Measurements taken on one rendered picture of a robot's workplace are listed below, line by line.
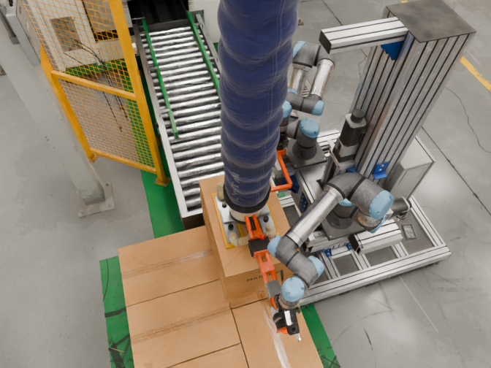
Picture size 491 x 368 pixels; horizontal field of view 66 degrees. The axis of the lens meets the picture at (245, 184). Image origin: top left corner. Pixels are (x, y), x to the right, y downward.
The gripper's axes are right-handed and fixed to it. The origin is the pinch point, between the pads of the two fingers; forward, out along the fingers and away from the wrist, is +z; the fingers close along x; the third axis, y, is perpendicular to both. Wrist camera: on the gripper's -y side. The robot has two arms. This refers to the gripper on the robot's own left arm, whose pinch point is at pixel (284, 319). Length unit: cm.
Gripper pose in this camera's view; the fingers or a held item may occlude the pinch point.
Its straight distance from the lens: 171.4
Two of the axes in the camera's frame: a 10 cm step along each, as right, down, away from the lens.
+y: -2.7, -8.0, 5.3
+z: -0.2, 5.6, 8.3
